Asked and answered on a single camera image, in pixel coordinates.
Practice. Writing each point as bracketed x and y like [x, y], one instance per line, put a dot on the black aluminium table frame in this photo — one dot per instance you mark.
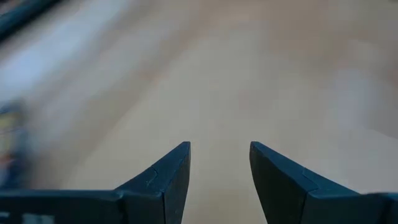
[18, 15]

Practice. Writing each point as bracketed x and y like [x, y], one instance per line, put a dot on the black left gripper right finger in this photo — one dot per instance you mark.
[289, 199]

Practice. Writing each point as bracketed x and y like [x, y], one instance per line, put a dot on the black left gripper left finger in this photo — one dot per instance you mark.
[149, 202]

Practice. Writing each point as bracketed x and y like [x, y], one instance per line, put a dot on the black fire noodle pack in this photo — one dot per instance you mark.
[12, 146]

